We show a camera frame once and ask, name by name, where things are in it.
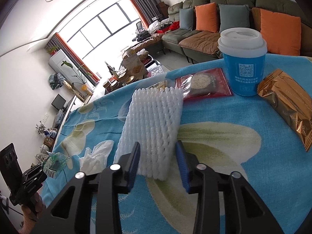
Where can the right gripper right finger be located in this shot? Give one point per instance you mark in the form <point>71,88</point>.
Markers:
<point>245,211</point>

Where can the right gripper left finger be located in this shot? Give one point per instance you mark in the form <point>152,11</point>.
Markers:
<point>70,211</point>

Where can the pink sleeve forearm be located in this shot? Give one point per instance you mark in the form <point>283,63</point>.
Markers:
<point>28,225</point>

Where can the left hand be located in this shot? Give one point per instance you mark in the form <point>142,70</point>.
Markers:
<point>39,207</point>

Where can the white crumpled tissue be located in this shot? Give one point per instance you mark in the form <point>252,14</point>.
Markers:
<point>94,161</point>

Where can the white tv cabinet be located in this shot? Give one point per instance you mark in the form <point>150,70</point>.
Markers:
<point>51,134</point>

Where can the black monitor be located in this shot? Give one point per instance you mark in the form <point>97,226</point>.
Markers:
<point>58,102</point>

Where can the small white foam net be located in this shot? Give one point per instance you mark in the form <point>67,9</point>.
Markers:
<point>153,120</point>

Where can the tall green potted plant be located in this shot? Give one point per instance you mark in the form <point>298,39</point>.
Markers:
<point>79,76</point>

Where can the gold packaged snack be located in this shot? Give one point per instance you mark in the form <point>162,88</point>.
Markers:
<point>290,101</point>

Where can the white floor air conditioner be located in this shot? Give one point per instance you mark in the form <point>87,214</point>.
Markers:
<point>60,63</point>

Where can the cluttered coffee table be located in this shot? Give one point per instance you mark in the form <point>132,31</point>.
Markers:
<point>134,66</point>

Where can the red cookie packet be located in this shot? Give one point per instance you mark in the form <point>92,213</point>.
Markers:
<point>209,83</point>

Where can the blue cup white lid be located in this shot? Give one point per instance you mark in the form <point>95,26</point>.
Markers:
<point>244,51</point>

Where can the orange cushion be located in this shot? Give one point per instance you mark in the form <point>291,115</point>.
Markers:
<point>206,18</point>
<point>282,32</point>

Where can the grey blue cushion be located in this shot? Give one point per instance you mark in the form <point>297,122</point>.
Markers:
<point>186,18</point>
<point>232,16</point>

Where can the orange grey curtain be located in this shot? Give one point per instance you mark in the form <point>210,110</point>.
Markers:
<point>141,0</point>

